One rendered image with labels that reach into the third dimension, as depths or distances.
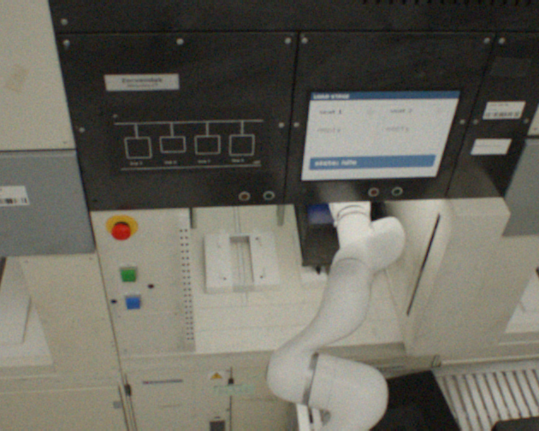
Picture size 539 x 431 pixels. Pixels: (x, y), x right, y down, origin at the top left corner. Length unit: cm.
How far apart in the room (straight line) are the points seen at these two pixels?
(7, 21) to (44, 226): 45
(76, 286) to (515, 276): 106
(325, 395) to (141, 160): 55
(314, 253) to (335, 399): 69
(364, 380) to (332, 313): 13
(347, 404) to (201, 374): 73
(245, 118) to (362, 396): 54
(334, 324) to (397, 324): 70
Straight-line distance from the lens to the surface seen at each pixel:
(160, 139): 125
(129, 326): 169
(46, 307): 164
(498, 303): 183
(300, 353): 122
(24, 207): 139
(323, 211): 186
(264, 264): 193
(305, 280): 190
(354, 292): 122
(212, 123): 123
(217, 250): 197
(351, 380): 122
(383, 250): 147
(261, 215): 211
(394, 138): 132
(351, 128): 128
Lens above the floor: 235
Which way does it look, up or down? 45 degrees down
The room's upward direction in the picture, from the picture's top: 4 degrees clockwise
